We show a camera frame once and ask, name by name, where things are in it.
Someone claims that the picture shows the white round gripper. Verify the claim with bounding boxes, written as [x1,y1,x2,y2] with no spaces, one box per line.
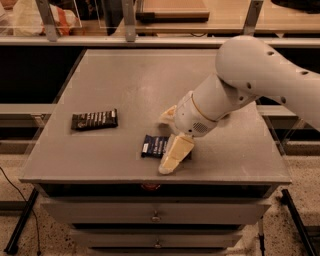
[158,90,218,175]

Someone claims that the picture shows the blue rxbar blueberry wrapper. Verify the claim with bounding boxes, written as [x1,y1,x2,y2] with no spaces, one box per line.
[141,135,169,158]

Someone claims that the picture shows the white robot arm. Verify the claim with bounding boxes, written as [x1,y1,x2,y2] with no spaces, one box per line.
[159,36,320,175]

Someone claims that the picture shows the black rxbar chocolate wrapper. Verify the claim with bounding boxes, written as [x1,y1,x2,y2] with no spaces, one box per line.
[71,109,118,131]

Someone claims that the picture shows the grey drawer cabinet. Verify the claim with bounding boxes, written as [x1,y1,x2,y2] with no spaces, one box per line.
[23,49,291,256]

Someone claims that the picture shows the wooden board on shelf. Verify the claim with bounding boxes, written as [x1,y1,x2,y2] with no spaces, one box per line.
[136,0,210,23]

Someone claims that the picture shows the upper grey drawer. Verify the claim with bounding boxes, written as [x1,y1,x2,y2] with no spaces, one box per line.
[42,200,270,225]

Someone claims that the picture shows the grey drawer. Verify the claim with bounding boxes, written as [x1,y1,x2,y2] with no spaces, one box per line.
[42,200,270,225]
[70,230,242,249]

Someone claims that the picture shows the lower grey drawer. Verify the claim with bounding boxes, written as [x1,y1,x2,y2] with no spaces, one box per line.
[70,230,242,249]

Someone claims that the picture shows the white plastic bag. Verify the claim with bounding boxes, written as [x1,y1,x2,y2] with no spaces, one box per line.
[12,0,79,36]

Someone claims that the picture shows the black right floor rail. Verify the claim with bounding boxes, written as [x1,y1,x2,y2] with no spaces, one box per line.
[281,189,320,256]

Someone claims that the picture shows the black floor rail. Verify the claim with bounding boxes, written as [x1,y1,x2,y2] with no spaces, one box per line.
[281,189,320,256]
[2,189,38,255]

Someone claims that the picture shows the metal shelf frame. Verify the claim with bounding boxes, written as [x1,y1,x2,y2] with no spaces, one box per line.
[0,0,320,47]

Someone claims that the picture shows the black floor cable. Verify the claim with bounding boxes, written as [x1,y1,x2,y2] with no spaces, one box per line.
[0,166,42,256]

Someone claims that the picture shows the black left floor rail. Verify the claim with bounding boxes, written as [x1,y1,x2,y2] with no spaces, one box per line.
[2,189,38,255]

